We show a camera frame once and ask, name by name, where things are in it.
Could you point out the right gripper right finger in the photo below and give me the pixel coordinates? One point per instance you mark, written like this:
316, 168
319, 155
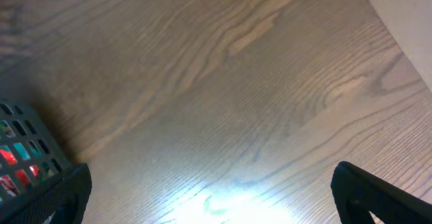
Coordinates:
359, 195

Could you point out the grey plastic basket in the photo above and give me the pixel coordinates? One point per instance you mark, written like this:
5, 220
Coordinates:
13, 110

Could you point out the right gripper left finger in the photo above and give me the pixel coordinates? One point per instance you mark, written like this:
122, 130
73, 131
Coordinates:
61, 198

